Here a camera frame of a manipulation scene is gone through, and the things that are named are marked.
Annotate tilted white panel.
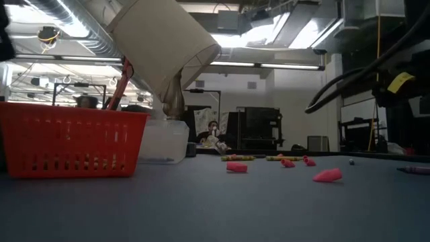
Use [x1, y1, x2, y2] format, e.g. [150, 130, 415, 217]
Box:
[408, 95, 430, 118]

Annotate white ceiling box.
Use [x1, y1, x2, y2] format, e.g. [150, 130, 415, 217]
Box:
[217, 9, 241, 32]

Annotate black side table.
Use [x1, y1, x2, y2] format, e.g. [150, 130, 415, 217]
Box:
[338, 117, 380, 153]

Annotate grey trash can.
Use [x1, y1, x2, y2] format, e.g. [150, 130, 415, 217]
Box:
[306, 134, 331, 153]

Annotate long ceiling light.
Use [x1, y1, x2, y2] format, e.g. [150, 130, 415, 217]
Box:
[210, 60, 326, 71]
[13, 53, 122, 63]

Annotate person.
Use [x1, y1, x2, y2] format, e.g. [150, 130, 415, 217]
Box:
[196, 120, 226, 145]
[73, 95, 99, 109]

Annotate patterned white sheet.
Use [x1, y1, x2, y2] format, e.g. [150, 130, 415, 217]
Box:
[193, 107, 220, 128]

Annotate small black box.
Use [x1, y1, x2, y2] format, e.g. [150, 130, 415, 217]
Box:
[185, 141, 198, 158]

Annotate black pole stand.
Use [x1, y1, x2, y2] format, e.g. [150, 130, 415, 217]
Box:
[183, 88, 222, 128]

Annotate black metal frame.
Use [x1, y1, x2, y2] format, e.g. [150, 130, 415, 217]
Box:
[52, 81, 108, 102]

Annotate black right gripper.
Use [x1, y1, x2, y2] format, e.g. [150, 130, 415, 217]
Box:
[371, 50, 430, 108]

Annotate clear plastic bin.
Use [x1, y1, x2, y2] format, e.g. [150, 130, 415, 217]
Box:
[138, 119, 190, 165]

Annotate silver ventilation duct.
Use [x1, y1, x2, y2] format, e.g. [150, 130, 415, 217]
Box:
[28, 0, 124, 58]

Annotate black equipment rack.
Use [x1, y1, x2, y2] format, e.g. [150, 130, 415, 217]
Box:
[225, 106, 285, 151]

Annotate red plastic basket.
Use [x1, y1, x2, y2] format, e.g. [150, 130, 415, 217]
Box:
[0, 101, 151, 179]

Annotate whiteboard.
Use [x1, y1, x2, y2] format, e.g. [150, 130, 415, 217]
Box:
[340, 97, 377, 122]

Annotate white paper clutter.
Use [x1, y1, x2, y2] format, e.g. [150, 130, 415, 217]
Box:
[201, 134, 232, 156]

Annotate red desk lamp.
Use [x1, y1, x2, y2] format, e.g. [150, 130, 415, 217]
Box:
[107, 58, 134, 111]

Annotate table lamp with white shade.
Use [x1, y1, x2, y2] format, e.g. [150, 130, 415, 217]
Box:
[107, 0, 222, 121]

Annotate yellow orange crayon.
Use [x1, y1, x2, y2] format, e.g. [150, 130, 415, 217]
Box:
[265, 155, 304, 162]

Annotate black ceiling device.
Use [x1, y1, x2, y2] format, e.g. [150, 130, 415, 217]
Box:
[36, 26, 62, 45]

